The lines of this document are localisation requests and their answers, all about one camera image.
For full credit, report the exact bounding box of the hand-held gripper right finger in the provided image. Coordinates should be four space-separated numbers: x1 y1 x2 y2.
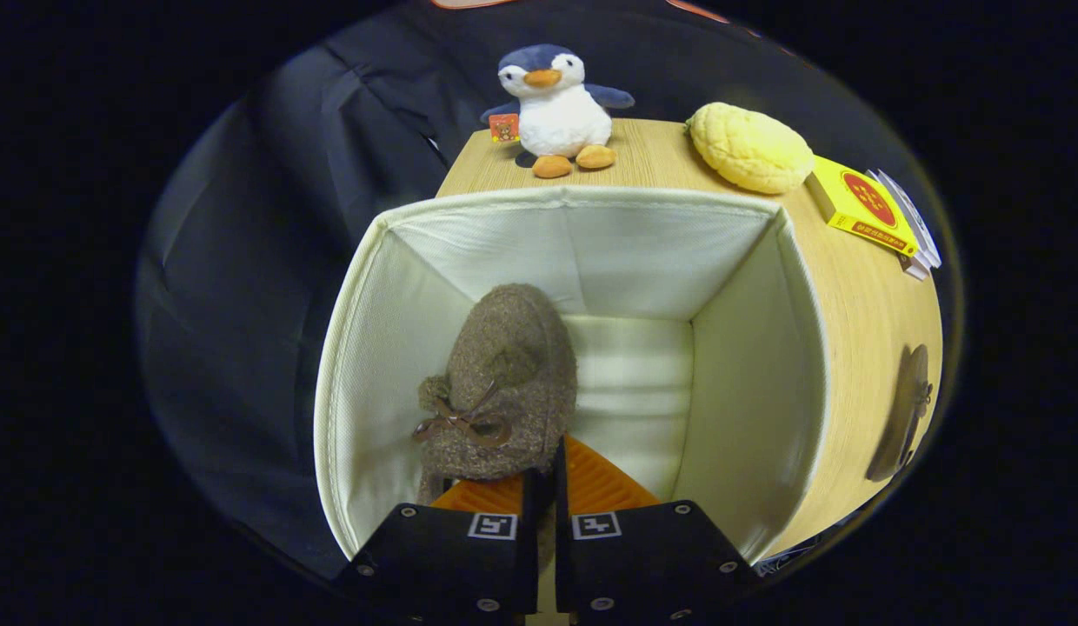
552 435 759 623

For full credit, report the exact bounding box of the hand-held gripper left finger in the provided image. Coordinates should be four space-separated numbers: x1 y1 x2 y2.
342 468 545 620

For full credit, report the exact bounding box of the brown fuzzy shoe with bow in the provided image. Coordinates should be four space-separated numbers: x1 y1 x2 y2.
412 283 579 509
866 343 934 483

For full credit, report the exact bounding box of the cream fabric storage box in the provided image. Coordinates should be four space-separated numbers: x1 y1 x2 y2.
313 185 831 566

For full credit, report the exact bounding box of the blue white penguin plush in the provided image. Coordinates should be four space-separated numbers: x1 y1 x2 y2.
480 43 635 180

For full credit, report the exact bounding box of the yellow bun plush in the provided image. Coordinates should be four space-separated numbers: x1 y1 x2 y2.
685 102 815 195

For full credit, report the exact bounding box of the white illustrated book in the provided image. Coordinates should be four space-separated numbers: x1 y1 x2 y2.
865 170 933 281
876 168 942 269

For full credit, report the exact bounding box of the yellow book with red circle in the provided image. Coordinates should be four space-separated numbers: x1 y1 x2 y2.
804 155 921 258

